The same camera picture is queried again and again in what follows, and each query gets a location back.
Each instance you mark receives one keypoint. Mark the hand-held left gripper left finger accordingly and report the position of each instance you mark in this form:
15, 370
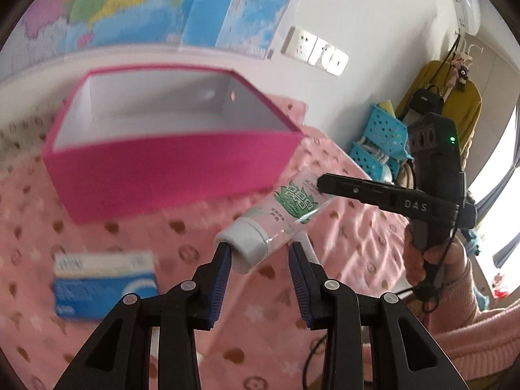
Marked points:
219, 288

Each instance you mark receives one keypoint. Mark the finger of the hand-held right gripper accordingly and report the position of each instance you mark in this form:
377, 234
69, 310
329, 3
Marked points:
353, 189

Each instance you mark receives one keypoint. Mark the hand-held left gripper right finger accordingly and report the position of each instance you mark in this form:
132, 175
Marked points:
300, 288

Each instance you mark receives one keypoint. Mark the clear aloe gel tube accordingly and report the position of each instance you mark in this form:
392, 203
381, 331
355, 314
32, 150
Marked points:
280, 211

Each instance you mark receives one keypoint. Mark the blue white medicine box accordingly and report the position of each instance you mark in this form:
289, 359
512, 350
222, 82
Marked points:
101, 292

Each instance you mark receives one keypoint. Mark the pink cardboard box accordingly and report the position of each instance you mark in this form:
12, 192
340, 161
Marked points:
174, 170

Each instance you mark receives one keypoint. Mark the person's right forearm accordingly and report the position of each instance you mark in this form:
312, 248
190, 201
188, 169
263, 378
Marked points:
467, 333

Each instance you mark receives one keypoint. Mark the person's right hand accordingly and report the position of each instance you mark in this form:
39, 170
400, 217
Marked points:
412, 264

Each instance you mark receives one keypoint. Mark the blue perforated plastic basket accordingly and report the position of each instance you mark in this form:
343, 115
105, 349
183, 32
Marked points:
384, 132
367, 160

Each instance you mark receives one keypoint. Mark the yellow hanging garment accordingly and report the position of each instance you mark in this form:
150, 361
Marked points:
463, 109

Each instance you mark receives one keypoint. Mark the black bag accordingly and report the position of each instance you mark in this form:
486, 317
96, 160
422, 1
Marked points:
424, 99

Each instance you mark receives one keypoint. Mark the small plush toy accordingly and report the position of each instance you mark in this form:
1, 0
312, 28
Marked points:
461, 71

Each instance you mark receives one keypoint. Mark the pink printed blanket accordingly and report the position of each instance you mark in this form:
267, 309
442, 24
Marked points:
122, 219

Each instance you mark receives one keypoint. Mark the white air conditioner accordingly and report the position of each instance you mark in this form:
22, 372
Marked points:
465, 0

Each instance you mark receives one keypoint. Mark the white wall switch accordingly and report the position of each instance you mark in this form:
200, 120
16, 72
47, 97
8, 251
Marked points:
337, 61

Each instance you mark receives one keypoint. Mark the white wall socket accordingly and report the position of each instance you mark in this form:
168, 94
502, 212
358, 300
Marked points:
291, 42
313, 53

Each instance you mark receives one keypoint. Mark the colourful wall map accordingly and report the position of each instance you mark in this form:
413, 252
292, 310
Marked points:
142, 4

